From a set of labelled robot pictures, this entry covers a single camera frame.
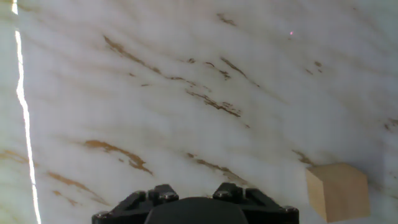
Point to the small wooden block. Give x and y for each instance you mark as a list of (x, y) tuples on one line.
[(342, 193)]

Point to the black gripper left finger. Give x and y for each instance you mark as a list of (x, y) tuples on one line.
[(136, 202)]

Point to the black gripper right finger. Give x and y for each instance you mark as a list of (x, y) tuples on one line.
[(258, 203)]

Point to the marble pattern sheet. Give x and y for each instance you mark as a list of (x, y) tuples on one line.
[(199, 102)]

